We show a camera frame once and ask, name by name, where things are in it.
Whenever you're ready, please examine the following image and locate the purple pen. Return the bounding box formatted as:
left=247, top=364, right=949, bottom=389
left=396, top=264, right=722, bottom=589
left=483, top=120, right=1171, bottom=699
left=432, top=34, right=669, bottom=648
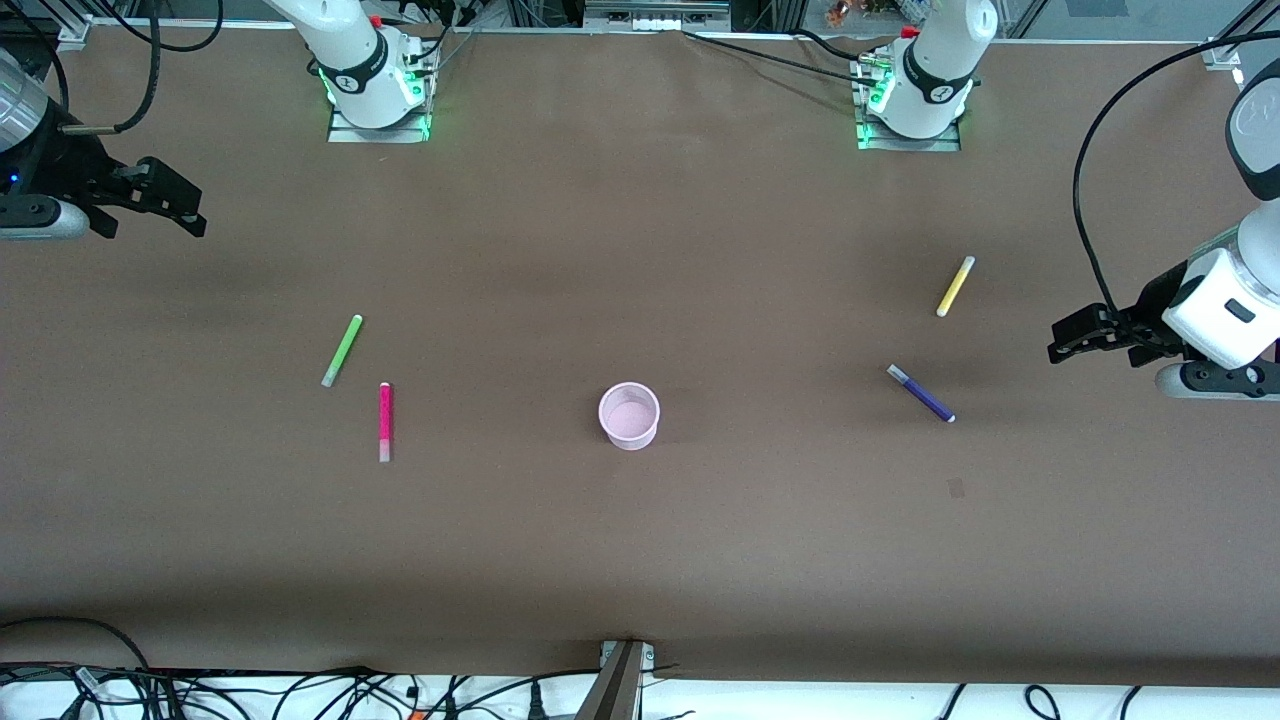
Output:
left=886, top=363, right=957, bottom=424

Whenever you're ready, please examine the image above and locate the pink pen holder cup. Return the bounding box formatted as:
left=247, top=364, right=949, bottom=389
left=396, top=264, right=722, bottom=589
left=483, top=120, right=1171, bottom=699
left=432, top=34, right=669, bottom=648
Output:
left=598, top=382, right=662, bottom=452

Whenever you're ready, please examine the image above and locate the yellow pen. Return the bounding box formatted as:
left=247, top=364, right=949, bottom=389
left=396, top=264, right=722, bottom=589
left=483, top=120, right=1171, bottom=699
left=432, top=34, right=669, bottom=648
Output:
left=935, top=255, right=976, bottom=319

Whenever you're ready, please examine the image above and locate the green pen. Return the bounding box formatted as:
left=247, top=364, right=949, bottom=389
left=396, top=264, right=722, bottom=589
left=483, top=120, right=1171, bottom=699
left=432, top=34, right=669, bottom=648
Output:
left=320, top=314, right=364, bottom=389

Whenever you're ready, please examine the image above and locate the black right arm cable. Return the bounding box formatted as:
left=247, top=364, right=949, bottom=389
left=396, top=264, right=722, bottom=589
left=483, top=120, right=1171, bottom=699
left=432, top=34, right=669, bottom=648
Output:
left=0, top=0, right=164, bottom=135

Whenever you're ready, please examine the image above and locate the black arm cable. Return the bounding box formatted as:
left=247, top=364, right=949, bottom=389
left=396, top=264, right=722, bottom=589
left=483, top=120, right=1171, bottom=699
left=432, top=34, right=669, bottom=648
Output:
left=0, top=0, right=164, bottom=135
left=1072, top=30, right=1280, bottom=316

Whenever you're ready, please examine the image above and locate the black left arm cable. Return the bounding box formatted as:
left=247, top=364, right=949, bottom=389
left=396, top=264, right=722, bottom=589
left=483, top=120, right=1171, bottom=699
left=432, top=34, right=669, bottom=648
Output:
left=1072, top=30, right=1280, bottom=316

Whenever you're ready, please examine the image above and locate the black hanging cable loop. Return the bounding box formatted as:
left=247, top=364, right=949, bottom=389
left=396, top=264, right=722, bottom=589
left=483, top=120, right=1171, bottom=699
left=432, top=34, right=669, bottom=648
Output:
left=95, top=0, right=224, bottom=54

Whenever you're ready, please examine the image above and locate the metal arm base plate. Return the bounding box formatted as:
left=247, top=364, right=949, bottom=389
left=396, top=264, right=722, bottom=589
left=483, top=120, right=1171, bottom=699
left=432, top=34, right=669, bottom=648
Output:
left=327, top=40, right=434, bottom=145
left=856, top=55, right=964, bottom=154

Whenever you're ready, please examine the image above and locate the black base cable bunch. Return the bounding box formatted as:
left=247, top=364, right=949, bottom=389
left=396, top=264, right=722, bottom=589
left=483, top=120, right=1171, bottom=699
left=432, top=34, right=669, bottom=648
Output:
left=398, top=0, right=483, bottom=79

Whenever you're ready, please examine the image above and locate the short black table cable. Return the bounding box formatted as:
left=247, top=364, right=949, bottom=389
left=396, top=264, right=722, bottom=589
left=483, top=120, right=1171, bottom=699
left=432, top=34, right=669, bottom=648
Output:
left=790, top=28, right=873, bottom=63

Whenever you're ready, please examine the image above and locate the long black table cable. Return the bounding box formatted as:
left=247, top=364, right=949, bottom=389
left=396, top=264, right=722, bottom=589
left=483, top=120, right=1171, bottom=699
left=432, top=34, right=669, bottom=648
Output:
left=682, top=29, right=869, bottom=85

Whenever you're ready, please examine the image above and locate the thick black arc cable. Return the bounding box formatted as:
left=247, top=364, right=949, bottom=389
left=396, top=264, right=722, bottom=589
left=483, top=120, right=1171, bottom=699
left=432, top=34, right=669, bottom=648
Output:
left=0, top=616, right=153, bottom=673

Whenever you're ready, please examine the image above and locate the tangled black cable bundle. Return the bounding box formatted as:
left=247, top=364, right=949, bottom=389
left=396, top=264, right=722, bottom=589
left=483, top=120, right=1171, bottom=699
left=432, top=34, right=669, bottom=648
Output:
left=0, top=660, right=606, bottom=720

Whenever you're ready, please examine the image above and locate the grey metal camera post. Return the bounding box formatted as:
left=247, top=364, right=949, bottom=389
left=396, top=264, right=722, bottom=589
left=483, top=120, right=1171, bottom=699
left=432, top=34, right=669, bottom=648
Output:
left=574, top=639, right=657, bottom=720

